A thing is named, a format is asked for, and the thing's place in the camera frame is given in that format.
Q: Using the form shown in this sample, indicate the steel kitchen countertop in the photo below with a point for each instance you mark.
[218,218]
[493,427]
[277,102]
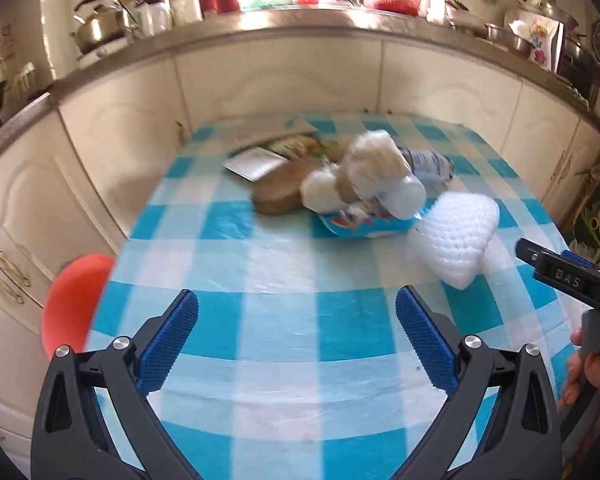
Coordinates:
[280,22]

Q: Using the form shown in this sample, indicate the green cookie packet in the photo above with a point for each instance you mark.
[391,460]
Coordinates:
[295,146]

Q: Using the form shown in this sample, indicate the blue cartoon snack packet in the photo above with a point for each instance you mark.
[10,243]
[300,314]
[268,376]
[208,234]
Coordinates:
[365,227]

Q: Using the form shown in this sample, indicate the green storage rack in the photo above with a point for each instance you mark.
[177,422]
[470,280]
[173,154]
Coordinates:
[597,220]

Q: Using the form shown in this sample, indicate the white crocheted cloth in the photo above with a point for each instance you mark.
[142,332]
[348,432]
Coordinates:
[460,235]

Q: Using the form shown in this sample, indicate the silver foil packet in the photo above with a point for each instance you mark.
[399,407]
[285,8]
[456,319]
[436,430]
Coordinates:
[252,164]

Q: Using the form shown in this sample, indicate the white hot plate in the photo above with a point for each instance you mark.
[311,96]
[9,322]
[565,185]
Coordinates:
[105,55]

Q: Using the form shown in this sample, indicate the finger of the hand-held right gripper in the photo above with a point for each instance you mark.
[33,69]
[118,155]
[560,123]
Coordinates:
[529,251]
[577,261]

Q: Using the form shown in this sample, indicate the blue checkered tablecloth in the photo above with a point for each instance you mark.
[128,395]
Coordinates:
[290,270]

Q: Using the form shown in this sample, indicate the brown potato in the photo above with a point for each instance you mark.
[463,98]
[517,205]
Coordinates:
[277,192]

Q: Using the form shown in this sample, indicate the white plastic bottle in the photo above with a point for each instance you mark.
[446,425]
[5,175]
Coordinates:
[405,199]

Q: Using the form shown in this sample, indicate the steel pot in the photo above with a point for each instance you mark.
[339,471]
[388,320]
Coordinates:
[560,15]

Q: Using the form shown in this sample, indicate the white foam fruit net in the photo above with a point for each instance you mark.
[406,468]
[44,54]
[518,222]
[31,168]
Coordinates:
[322,190]

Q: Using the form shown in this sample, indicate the white plush toy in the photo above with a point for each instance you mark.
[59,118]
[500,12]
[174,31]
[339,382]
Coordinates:
[375,160]

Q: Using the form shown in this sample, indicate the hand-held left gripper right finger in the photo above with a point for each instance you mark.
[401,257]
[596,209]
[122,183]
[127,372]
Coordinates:
[425,340]

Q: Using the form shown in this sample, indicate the steel kettle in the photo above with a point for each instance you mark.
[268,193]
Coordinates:
[100,22]

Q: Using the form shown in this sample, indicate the cream kitchen cabinet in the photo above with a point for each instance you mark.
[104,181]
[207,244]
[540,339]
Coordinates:
[105,120]

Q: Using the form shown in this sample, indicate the black cooking pot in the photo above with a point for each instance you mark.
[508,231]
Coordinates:
[582,72]

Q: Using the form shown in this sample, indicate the orange plastic stool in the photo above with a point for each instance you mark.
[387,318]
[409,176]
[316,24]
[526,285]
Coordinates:
[72,300]

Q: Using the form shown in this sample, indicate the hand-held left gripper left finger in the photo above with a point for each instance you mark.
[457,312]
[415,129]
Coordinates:
[167,340]

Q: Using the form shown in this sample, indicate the white plastic jug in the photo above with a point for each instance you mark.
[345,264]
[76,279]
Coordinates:
[187,5]
[152,17]

